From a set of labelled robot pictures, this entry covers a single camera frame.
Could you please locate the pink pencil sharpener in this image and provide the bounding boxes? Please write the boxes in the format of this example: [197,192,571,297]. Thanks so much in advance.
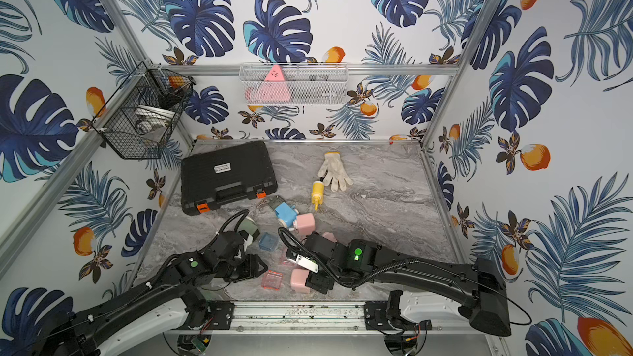
[290,213,316,237]
[290,269,311,294]
[321,232,337,242]

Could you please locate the clear red-rimmed sharpener tray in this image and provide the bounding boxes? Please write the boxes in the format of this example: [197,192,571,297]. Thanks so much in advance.
[260,270,284,291]

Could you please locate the pink clear sharpener tray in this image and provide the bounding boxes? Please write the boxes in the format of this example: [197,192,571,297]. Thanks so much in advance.
[279,249,297,267]

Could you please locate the yellow pencil sharpener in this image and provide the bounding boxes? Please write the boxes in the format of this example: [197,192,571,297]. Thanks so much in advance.
[311,181,325,212]

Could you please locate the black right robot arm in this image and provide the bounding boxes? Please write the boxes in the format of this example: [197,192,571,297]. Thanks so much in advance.
[278,227,528,337]

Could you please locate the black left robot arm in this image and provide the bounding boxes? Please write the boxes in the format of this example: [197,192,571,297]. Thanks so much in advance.
[26,209,267,355]

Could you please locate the blue clear sharpener tray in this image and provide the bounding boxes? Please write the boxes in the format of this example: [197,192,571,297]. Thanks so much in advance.
[258,232,279,252]

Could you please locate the blue pencil sharpener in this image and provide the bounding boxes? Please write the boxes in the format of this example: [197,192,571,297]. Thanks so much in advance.
[274,202,298,229]

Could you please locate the grey clear sharpener tray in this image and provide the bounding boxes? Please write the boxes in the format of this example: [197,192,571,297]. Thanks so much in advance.
[266,195,285,210]

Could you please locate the black plastic tool case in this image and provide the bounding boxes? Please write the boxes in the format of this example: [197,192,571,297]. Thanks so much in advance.
[181,141,278,216]

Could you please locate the white knit work glove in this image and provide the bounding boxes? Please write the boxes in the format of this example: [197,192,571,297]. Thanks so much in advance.
[317,152,354,192]

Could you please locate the pink triangular object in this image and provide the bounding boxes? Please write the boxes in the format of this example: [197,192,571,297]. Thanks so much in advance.
[257,64,292,103]

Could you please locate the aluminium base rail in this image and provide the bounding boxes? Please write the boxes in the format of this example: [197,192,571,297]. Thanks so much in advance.
[96,299,500,336]

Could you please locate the clear wall-mounted shelf bin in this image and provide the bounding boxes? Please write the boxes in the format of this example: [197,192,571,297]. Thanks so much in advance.
[238,63,349,105]

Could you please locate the black wire basket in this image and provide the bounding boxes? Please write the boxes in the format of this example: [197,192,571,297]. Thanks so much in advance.
[89,63,196,160]

